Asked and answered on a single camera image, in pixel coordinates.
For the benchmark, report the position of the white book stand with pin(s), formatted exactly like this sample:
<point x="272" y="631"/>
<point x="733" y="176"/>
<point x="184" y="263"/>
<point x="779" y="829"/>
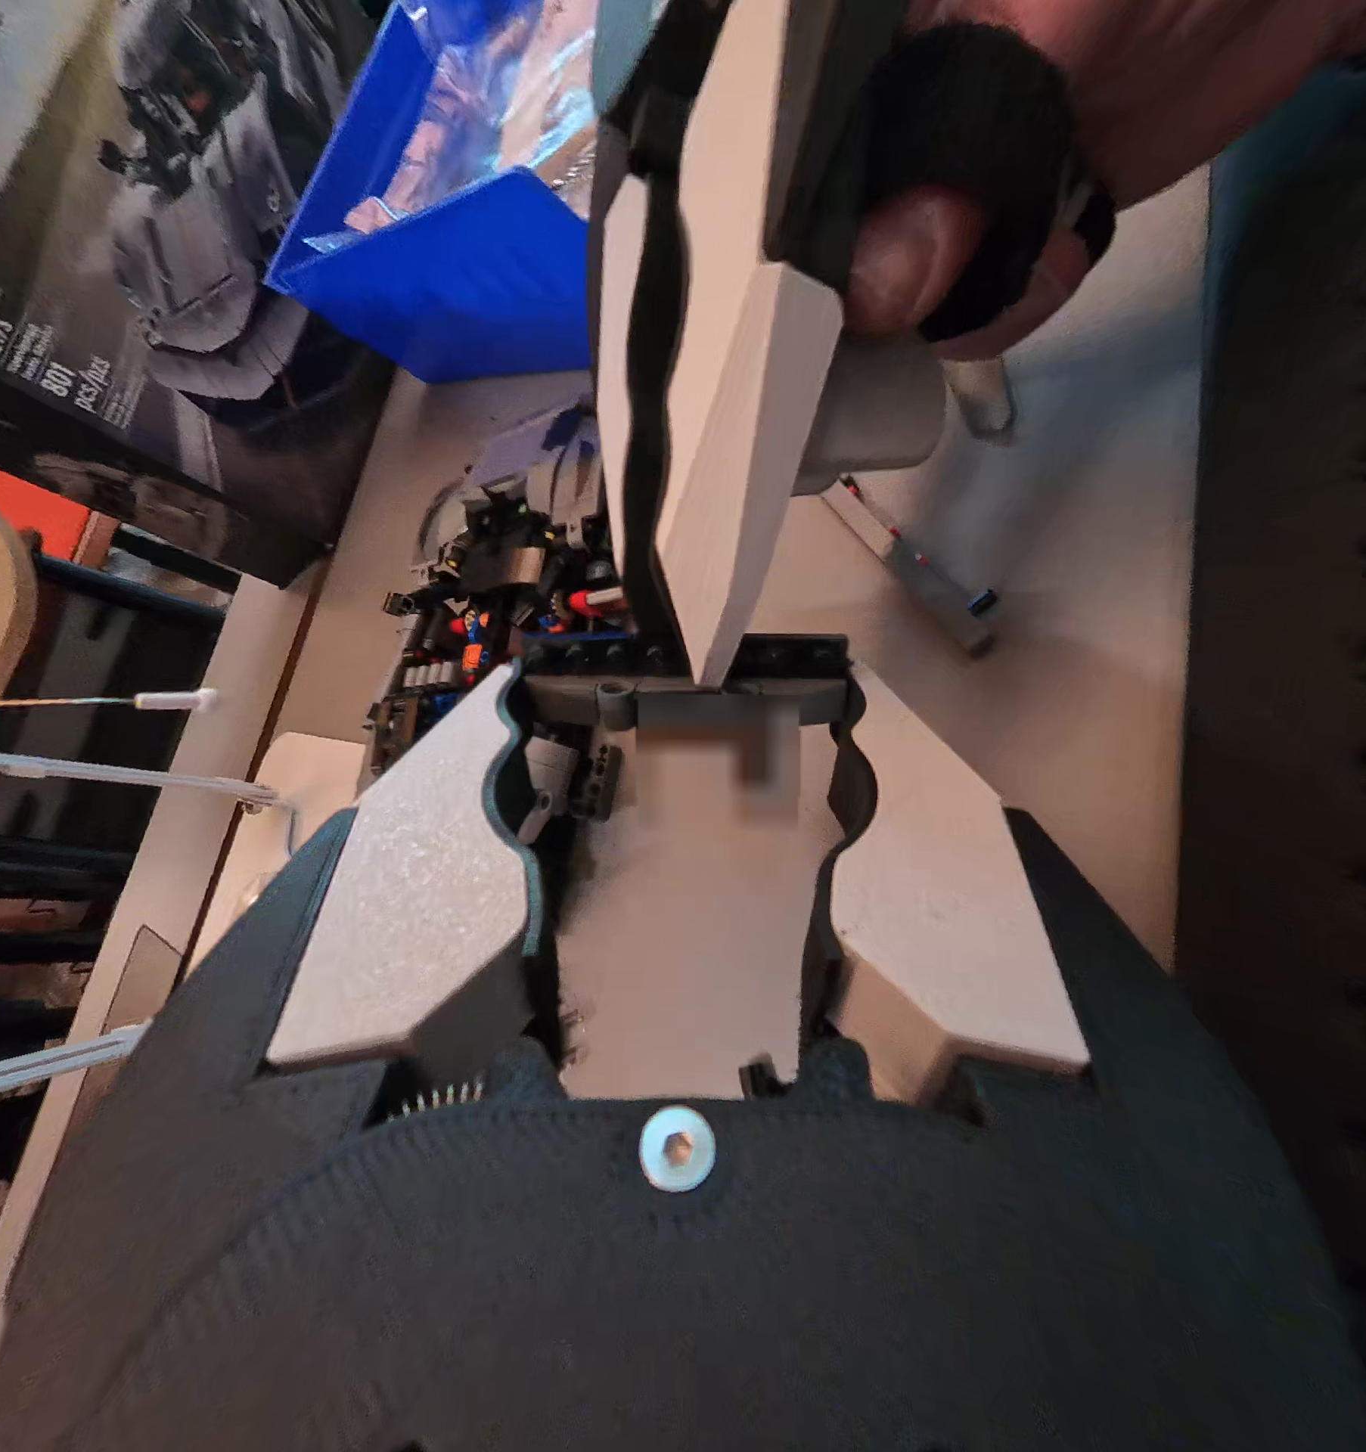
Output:
<point x="286" y="794"/>

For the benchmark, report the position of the large clear plastic bag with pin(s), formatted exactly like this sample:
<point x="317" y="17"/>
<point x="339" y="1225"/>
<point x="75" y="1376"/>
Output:
<point x="490" y="101"/>

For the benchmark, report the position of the lego car model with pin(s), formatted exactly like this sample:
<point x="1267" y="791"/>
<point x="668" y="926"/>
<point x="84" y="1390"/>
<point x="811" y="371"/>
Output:
<point x="478" y="590"/>

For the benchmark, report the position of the long grey lego beam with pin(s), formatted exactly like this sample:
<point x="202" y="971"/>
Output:
<point x="932" y="578"/>

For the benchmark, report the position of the grey car lego box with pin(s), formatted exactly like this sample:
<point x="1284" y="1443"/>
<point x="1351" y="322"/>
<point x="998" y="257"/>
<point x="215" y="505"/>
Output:
<point x="127" y="227"/>

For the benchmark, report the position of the person's right hand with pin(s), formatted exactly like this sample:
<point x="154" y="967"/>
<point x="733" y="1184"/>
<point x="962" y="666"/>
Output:
<point x="1204" y="68"/>

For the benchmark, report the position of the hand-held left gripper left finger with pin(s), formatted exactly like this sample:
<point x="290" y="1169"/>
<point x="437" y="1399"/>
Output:
<point x="410" y="908"/>

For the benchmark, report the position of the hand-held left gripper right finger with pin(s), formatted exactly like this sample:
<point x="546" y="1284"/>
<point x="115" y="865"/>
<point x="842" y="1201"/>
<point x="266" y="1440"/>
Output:
<point x="954" y="930"/>

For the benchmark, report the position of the orange box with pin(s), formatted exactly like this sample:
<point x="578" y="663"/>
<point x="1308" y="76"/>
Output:
<point x="24" y="499"/>

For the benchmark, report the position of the blue plastic bin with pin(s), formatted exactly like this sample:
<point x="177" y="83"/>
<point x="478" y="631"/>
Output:
<point x="444" y="283"/>

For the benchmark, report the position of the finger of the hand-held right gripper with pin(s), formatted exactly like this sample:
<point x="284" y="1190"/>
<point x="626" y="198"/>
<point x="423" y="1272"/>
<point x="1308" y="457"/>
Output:
<point x="614" y="340"/>
<point x="750" y="396"/>

